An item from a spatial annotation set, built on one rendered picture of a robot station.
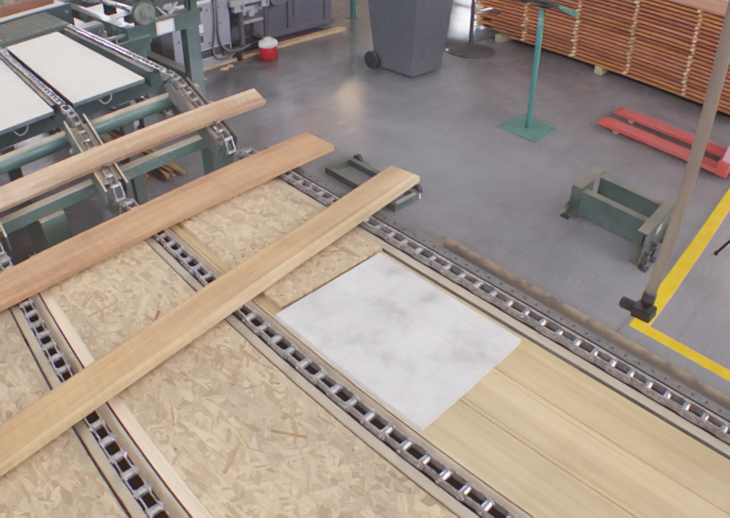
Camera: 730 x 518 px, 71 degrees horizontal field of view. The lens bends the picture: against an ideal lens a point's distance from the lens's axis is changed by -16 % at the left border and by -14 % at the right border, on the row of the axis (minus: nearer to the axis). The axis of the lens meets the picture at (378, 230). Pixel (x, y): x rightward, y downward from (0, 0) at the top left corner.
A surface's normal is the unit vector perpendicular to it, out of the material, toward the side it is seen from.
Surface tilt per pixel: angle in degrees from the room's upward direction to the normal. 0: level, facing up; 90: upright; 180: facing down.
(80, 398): 0
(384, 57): 94
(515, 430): 0
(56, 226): 90
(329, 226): 0
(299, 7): 90
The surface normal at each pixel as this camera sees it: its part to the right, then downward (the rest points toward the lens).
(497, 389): 0.01, -0.82
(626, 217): -0.71, 0.40
